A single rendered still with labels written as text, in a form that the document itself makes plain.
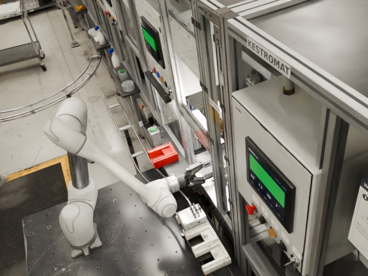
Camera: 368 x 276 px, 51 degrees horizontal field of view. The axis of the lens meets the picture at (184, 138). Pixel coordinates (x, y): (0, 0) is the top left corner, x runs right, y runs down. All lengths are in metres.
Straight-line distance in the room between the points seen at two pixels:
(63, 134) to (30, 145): 2.68
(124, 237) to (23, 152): 2.35
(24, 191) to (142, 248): 1.93
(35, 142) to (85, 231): 2.41
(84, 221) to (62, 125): 0.62
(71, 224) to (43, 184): 1.76
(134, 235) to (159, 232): 0.14
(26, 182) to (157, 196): 2.35
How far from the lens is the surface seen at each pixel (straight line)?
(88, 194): 2.29
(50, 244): 2.47
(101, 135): 4.23
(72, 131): 1.83
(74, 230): 2.20
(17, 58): 5.89
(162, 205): 1.83
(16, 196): 3.93
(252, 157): 1.21
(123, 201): 2.51
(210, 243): 1.95
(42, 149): 4.35
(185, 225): 1.98
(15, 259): 3.44
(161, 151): 2.37
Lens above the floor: 2.49
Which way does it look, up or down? 39 degrees down
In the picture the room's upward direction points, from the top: 10 degrees counter-clockwise
